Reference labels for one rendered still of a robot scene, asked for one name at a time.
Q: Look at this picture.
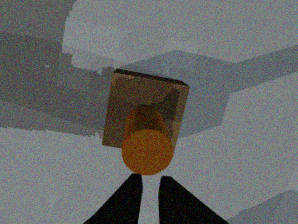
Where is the orange-brown cylinder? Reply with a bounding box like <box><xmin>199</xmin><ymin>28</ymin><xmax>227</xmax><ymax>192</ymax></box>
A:
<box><xmin>121</xmin><ymin>105</ymin><xmax>174</xmax><ymax>175</ymax></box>

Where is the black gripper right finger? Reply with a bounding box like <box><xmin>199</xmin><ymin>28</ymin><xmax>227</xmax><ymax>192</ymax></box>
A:
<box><xmin>158</xmin><ymin>176</ymin><xmax>227</xmax><ymax>224</ymax></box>

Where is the brown square block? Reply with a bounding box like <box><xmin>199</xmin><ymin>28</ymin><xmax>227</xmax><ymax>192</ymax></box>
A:
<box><xmin>102</xmin><ymin>68</ymin><xmax>189</xmax><ymax>152</ymax></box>

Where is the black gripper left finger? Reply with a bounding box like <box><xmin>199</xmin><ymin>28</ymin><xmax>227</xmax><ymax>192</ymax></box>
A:
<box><xmin>84</xmin><ymin>173</ymin><xmax>142</xmax><ymax>224</ymax></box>

